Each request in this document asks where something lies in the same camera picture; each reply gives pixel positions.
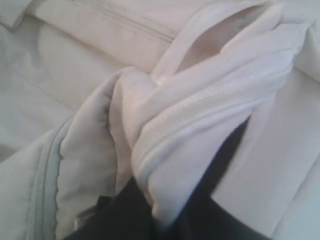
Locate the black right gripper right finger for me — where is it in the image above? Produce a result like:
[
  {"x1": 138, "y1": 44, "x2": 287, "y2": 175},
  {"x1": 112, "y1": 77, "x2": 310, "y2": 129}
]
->
[{"x1": 174, "y1": 120, "x2": 268, "y2": 240}]

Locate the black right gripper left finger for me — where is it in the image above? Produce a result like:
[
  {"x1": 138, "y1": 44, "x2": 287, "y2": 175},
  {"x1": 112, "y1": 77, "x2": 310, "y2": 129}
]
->
[{"x1": 65, "y1": 178, "x2": 161, "y2": 240}]

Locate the beige duffel bag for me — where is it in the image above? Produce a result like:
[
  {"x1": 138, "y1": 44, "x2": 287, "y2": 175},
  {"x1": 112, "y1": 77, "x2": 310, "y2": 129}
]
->
[{"x1": 0, "y1": 0, "x2": 320, "y2": 240}]

